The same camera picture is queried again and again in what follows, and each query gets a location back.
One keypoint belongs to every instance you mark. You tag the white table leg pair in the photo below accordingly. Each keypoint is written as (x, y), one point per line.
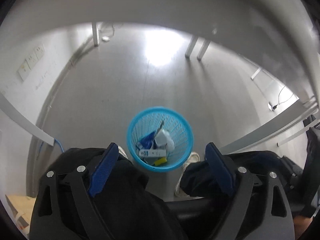
(195, 44)

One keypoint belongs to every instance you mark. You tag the white shoe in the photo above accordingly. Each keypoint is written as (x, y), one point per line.
(186, 174)
(122, 152)

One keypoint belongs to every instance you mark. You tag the person's right hand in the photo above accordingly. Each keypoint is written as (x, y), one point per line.
(301, 223)

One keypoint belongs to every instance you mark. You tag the yellow green sponge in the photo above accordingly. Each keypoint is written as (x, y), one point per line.
(160, 161)

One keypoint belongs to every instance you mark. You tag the wall power sockets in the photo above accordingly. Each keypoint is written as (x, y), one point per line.
(30, 62)

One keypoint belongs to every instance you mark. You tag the white plastic tub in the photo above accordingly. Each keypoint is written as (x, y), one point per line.
(160, 138)

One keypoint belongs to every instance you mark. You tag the cardboard piece on floor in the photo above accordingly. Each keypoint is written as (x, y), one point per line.
(22, 210)

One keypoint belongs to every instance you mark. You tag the white plastic bag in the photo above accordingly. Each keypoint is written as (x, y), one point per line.
(169, 146)

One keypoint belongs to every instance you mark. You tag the white floor adapter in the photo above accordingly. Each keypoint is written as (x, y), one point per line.
(105, 38)

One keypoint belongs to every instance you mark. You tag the white cardboard box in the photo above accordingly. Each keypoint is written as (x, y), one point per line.
(152, 153)

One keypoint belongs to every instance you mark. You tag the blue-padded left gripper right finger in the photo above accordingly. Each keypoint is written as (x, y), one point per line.
(259, 208)

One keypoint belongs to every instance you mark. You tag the blue plastic bag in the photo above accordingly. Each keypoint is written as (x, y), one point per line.
(146, 142)

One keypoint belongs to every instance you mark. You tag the blue plastic trash basket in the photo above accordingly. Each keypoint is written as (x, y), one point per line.
(180, 131)

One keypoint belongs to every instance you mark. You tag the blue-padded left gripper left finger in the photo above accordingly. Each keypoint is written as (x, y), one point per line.
(64, 207)

